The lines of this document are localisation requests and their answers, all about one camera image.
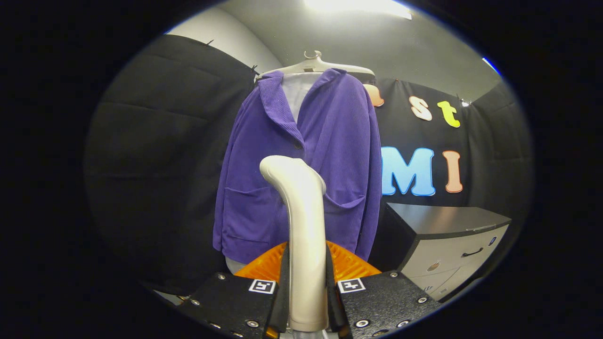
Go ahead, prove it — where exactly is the white garment steamer head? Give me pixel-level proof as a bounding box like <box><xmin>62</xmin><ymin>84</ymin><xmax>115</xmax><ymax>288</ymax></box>
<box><xmin>259</xmin><ymin>155</ymin><xmax>330</xmax><ymax>333</ymax></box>

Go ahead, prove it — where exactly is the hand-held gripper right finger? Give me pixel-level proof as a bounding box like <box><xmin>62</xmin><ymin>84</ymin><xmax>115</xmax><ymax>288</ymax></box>
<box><xmin>325</xmin><ymin>240</ymin><xmax>443</xmax><ymax>339</ymax></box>

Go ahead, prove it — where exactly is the grey drawer cabinet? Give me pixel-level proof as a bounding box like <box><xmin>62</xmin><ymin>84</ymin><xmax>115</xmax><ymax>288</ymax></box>
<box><xmin>369</xmin><ymin>202</ymin><xmax>513</xmax><ymax>302</ymax></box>

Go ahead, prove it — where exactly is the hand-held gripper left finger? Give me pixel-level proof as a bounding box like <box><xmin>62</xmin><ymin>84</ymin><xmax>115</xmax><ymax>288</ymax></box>
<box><xmin>177</xmin><ymin>241</ymin><xmax>291</xmax><ymax>339</ymax></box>

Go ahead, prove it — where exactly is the purple jacket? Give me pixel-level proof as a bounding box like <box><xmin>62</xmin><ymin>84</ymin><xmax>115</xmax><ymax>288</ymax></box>
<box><xmin>212</xmin><ymin>68</ymin><xmax>383</xmax><ymax>265</ymax></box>

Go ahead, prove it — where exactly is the large ceiling light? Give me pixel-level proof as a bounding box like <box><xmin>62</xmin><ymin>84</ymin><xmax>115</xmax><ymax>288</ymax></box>
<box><xmin>304</xmin><ymin>0</ymin><xmax>413</xmax><ymax>20</ymax></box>

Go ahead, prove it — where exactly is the beige clothes hanger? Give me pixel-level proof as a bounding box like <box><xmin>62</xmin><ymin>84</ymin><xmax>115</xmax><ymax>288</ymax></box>
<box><xmin>257</xmin><ymin>50</ymin><xmax>376</xmax><ymax>81</ymax></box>

